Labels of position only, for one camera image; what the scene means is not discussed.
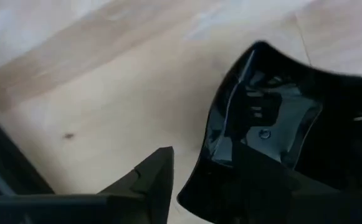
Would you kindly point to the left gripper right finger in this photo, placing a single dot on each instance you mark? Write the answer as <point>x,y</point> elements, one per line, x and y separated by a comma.
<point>277,196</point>

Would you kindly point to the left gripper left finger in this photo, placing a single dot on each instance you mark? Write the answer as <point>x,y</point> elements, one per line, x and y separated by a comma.
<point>121,205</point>

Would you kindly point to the black curved square bowl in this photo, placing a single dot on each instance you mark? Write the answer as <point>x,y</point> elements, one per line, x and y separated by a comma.
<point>261,62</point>

